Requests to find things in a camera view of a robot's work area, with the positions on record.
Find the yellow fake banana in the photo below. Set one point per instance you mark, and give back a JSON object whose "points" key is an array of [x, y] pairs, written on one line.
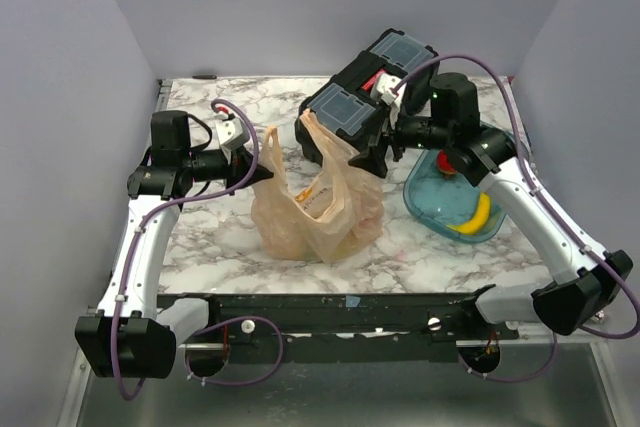
{"points": [[478, 220]]}

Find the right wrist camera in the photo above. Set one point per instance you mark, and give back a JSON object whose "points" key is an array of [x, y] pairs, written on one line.
{"points": [[387, 91]]}

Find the peach plastic bag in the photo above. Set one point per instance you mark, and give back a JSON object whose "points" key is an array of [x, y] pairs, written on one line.
{"points": [[336, 216]]}

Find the red fake apple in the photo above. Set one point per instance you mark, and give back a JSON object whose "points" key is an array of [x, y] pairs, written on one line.
{"points": [[444, 166]]}

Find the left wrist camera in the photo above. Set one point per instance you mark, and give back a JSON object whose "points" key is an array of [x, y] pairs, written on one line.
{"points": [[232, 133]]}

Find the blue transparent fruit tray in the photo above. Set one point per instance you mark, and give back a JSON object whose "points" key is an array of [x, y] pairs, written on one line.
{"points": [[439, 202]]}

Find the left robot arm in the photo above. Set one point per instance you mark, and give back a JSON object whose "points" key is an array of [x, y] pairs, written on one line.
{"points": [[129, 335]]}

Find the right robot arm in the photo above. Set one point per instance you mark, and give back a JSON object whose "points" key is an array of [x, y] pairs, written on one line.
{"points": [[585, 276]]}

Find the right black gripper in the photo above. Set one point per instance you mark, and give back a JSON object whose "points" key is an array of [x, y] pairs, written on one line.
{"points": [[371, 159]]}

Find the black plastic toolbox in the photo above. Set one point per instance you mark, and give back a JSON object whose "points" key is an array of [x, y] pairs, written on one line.
{"points": [[344, 104]]}

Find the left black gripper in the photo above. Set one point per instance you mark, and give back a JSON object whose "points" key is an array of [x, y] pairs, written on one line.
{"points": [[241, 163]]}

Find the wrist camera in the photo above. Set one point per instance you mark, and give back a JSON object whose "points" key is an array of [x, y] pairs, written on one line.
{"points": [[232, 133], [387, 91]]}

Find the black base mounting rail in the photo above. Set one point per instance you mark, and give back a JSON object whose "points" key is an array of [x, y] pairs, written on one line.
{"points": [[340, 328]]}

